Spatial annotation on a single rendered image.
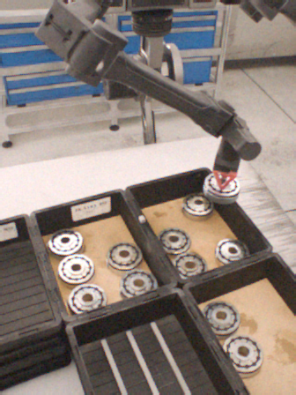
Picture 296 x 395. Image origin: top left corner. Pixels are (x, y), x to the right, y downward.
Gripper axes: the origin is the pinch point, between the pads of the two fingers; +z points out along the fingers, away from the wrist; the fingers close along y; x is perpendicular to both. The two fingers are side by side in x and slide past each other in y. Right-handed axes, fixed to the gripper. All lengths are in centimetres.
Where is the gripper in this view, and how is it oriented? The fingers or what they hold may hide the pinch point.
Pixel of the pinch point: (223, 181)
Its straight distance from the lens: 117.7
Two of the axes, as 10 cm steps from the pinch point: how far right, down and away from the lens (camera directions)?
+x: -9.6, -2.3, 1.7
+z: -0.6, 7.3, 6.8
